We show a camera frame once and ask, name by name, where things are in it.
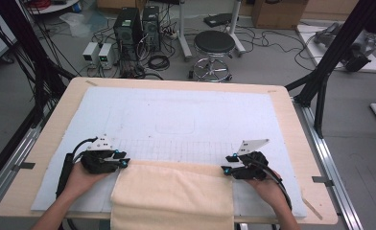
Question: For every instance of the large black computer tower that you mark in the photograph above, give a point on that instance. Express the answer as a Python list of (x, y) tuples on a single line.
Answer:
[(127, 32)]

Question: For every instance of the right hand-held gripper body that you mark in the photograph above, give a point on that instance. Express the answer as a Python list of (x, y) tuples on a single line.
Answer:
[(251, 167)]

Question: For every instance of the white power strip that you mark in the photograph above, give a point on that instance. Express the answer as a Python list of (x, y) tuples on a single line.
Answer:
[(172, 35)]

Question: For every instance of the white grid mat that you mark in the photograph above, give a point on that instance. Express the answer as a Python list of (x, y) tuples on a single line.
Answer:
[(144, 111)]

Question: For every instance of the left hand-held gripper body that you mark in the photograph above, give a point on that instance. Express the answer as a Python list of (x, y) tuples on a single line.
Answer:
[(96, 161)]

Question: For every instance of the round white table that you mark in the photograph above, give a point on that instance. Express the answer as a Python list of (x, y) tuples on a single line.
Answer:
[(55, 7)]

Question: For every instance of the white stand leg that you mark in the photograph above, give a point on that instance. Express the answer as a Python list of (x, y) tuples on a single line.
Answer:
[(183, 38), (235, 28)]

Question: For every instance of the white floor board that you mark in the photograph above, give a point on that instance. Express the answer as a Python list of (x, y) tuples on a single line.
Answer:
[(310, 44)]

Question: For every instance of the white power supply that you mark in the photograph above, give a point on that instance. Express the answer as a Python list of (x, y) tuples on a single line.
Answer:
[(90, 52), (106, 54)]

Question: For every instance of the grey metal bracket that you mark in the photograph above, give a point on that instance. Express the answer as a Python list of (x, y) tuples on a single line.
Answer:
[(24, 165), (322, 180)]

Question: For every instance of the cardboard box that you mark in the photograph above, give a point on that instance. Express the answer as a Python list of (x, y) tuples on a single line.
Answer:
[(278, 14)]

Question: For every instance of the clear plastic bag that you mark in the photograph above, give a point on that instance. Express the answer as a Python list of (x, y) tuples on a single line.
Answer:
[(75, 24)]

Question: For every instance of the small black computer tower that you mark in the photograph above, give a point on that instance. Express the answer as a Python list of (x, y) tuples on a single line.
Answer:
[(151, 27)]

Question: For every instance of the black flat device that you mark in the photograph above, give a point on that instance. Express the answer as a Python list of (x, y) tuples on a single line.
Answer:
[(218, 19)]

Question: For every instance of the black frame post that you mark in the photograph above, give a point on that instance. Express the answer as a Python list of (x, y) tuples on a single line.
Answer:
[(336, 48), (19, 35)]

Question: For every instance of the black round stool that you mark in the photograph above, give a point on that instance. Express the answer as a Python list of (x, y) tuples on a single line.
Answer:
[(214, 41)]

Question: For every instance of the cream towel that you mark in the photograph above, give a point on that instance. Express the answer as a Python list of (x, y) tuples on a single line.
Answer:
[(173, 195)]

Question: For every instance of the person's left hand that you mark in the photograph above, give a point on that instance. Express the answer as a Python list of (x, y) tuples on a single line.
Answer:
[(80, 182)]

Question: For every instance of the person's right hand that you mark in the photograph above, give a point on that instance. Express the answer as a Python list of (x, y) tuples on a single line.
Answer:
[(269, 190)]

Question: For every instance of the tan tape strip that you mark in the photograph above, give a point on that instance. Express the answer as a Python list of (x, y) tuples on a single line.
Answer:
[(312, 209)]

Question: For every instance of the aluminium rail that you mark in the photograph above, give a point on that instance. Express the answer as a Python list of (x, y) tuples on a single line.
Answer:
[(16, 153), (323, 159)]

